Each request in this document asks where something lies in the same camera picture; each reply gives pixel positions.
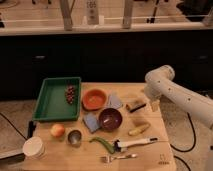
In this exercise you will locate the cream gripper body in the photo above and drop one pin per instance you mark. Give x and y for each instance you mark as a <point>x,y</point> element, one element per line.
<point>155,105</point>

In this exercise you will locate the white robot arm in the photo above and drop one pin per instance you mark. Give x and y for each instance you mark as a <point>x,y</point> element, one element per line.
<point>160,82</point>

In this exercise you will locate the metal cup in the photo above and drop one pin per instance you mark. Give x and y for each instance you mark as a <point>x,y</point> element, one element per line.
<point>74,138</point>

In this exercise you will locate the white paper cup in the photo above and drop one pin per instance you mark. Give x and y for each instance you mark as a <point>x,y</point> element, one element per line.
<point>34,147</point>

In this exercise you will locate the yellow banana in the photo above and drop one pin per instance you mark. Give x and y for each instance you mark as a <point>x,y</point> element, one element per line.
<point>139,129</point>

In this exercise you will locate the blue cloth near orange bowl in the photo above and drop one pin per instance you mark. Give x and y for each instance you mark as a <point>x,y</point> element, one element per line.
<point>114,101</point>

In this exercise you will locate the dark purple bowl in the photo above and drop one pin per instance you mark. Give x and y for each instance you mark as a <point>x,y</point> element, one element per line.
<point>110,119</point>

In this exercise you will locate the orange bowl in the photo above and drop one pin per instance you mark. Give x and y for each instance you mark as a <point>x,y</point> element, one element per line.
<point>94,99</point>

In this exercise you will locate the green chili pepper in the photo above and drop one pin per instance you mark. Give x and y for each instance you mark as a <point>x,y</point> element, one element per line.
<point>105,143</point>

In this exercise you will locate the blue sponge cloth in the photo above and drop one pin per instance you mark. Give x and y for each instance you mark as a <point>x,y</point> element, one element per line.
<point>91,122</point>

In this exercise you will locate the silver fork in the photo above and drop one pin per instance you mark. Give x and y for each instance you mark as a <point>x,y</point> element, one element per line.
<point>109,159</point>

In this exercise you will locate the red grape bunch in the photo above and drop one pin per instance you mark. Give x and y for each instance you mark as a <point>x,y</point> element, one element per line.
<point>70,94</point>

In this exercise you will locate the green plastic tray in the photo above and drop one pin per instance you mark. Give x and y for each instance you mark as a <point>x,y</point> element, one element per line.
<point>51,103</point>

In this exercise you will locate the peach apple fruit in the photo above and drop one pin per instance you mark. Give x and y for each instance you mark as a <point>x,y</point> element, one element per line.
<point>57,130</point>

